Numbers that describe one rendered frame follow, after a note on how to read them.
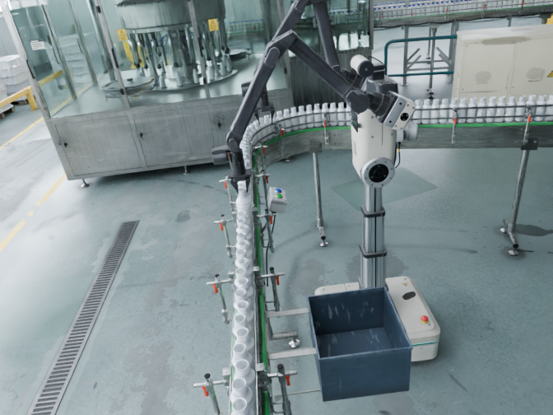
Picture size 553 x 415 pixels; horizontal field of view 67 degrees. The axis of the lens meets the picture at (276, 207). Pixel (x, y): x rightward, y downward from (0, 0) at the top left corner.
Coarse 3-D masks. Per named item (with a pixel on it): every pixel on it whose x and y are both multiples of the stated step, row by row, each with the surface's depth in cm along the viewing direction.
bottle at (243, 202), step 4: (240, 188) 187; (244, 188) 187; (240, 192) 184; (244, 192) 185; (240, 196) 185; (244, 196) 185; (248, 196) 187; (236, 200) 187; (240, 200) 186; (244, 200) 185; (248, 200) 186; (236, 204) 187; (240, 204) 185; (244, 204) 185; (248, 204) 186; (240, 208) 187; (244, 208) 186; (248, 208) 187; (248, 212) 188; (248, 216) 189
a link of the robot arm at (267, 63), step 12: (276, 48) 153; (264, 60) 157; (276, 60) 155; (264, 72) 159; (252, 84) 162; (264, 84) 162; (252, 96) 164; (240, 108) 167; (252, 108) 166; (240, 120) 168; (228, 132) 176; (240, 132) 170; (228, 144) 172
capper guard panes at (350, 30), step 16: (288, 0) 603; (336, 0) 607; (352, 0) 608; (368, 0) 610; (304, 16) 615; (336, 16) 618; (352, 16) 619; (368, 16) 620; (304, 32) 625; (336, 32) 628; (352, 32) 629; (336, 48) 639; (352, 48) 640
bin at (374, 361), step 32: (384, 288) 165; (320, 320) 171; (352, 320) 172; (384, 320) 172; (288, 352) 144; (320, 352) 168; (352, 352) 166; (384, 352) 138; (320, 384) 149; (352, 384) 145; (384, 384) 146
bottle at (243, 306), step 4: (240, 304) 135; (244, 304) 135; (248, 304) 133; (240, 308) 132; (244, 308) 132; (248, 308) 133; (240, 312) 133; (244, 312) 133; (248, 312) 134; (252, 312) 136; (248, 316) 134; (252, 316) 134; (248, 320) 133; (252, 320) 134; (252, 324) 135; (252, 328) 136; (256, 328) 138
